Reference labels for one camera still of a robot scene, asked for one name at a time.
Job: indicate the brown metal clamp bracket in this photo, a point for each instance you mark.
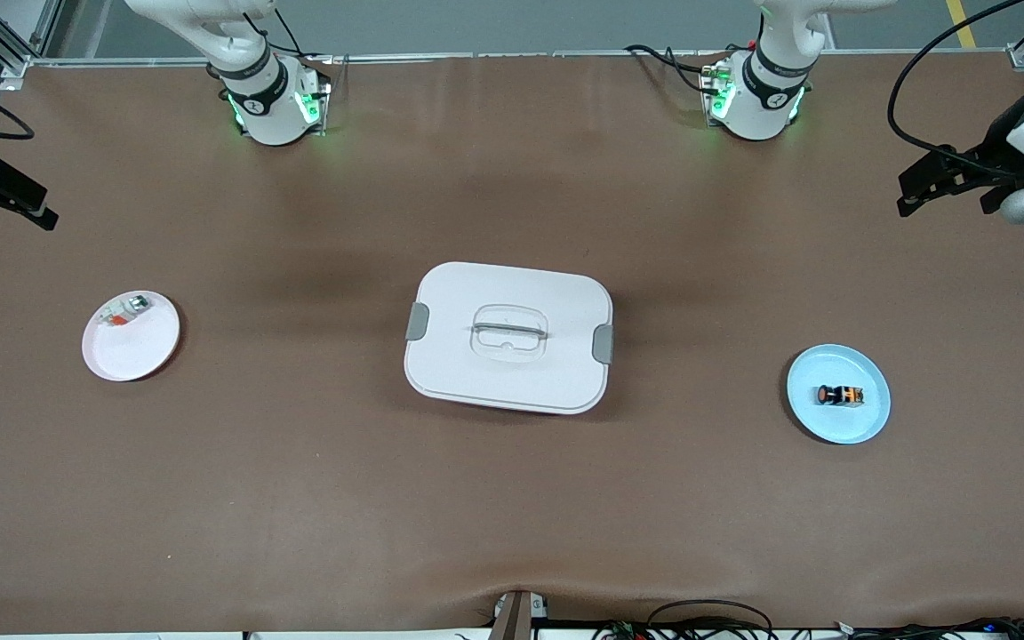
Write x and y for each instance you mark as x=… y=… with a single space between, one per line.
x=512 y=618

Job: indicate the small white orange connector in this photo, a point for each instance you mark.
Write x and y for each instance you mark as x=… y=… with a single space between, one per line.
x=125 y=309

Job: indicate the orange and black switch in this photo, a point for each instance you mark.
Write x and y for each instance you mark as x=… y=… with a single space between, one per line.
x=841 y=396

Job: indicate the pink round plate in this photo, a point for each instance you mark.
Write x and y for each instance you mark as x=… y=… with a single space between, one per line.
x=130 y=342

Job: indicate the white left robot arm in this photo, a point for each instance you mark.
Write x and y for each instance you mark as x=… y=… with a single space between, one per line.
x=756 y=107

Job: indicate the white lidded storage box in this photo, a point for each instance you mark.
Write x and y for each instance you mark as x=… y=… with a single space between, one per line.
x=508 y=378

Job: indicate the metal table edge rail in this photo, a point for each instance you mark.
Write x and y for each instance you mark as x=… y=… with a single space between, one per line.
x=521 y=55

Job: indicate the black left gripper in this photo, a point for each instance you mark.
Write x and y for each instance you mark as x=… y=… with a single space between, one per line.
x=995 y=153

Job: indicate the light blue round plate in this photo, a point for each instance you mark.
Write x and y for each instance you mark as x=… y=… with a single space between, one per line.
x=836 y=422

